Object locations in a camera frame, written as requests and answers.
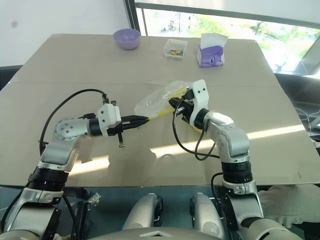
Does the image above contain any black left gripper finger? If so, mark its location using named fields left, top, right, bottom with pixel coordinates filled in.
left=121, top=114, right=148, bottom=124
left=122, top=119, right=150, bottom=130

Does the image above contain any purple bowl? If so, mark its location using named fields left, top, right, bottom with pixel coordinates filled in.
left=112, top=28, right=141, bottom=51

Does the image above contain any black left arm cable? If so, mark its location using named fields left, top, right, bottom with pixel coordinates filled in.
left=38, top=88, right=109, bottom=157

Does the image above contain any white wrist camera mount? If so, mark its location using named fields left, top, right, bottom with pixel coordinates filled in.
left=186, top=79, right=210, bottom=127
left=96, top=103, right=123, bottom=137

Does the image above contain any clear plastic clip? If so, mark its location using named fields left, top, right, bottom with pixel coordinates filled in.
left=86, top=192, right=102, bottom=209

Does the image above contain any clear plastic zip bag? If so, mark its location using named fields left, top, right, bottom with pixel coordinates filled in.
left=133, top=79, right=198, bottom=121

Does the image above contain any silver robot torso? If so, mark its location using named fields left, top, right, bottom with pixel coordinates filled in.
left=87, top=226, right=228, bottom=240

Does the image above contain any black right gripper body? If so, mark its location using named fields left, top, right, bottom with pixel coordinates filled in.
left=180, top=89, right=199, bottom=124

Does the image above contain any silver rounded robot leg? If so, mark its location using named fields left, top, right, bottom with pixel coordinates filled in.
left=123, top=192, right=164, bottom=230
left=189, top=192, right=226, bottom=238

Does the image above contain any white cloth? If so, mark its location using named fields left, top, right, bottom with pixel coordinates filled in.
left=257, top=183, right=320, bottom=229

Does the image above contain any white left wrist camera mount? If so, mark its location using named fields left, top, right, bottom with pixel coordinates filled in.
left=96, top=103, right=123, bottom=137

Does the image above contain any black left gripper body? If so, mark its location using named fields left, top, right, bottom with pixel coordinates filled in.
left=106, top=121, right=125, bottom=137

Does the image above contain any tan cardboard table cover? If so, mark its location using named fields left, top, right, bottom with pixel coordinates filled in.
left=0, top=33, right=320, bottom=188

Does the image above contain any clear plastic wrap pile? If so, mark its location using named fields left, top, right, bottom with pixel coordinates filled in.
left=294, top=106, right=320, bottom=137

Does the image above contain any purple white tissue pack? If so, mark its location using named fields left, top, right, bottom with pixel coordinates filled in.
left=196, top=32, right=229, bottom=69

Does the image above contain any clear box of coloured pieces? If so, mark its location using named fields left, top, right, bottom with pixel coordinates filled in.
left=163, top=38, right=189, bottom=61

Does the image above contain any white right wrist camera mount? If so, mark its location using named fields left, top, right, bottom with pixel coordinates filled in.
left=186, top=79, right=210, bottom=127

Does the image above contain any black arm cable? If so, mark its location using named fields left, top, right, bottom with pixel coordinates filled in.
left=38, top=88, right=109, bottom=157
left=172, top=99, right=221, bottom=161

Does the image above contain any dark window frame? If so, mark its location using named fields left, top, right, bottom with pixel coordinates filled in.
left=124, top=0, right=320, bottom=37

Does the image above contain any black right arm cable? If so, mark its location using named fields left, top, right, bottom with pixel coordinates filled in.
left=172, top=99, right=221, bottom=161

